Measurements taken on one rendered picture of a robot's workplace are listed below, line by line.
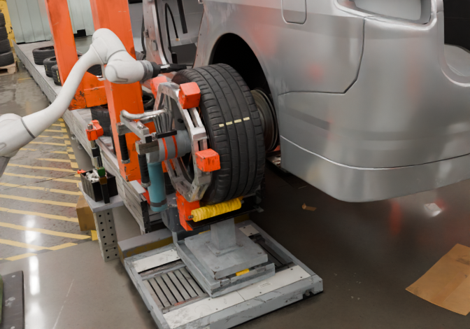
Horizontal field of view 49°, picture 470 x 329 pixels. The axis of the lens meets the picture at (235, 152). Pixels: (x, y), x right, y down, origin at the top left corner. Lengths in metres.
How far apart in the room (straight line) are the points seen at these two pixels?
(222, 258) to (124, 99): 0.98
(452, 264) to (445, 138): 1.27
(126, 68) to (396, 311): 1.69
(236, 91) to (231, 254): 0.88
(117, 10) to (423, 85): 1.61
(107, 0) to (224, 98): 0.86
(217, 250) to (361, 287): 0.77
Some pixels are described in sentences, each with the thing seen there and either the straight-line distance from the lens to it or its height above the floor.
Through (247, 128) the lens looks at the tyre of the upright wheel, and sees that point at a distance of 2.24.
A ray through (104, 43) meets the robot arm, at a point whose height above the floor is 1.35.
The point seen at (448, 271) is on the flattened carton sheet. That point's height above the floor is 0.01.
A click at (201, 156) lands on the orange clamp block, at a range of 2.15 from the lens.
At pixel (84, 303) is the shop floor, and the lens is 2.97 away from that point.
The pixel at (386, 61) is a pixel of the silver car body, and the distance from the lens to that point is 1.75.
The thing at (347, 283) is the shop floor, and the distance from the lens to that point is 2.86.
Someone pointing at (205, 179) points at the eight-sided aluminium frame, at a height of 0.75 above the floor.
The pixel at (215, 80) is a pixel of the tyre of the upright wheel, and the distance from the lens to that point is 2.32.
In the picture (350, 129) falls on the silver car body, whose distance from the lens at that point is 1.86.
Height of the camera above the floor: 1.63
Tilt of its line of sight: 20 degrees down
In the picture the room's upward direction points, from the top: 5 degrees counter-clockwise
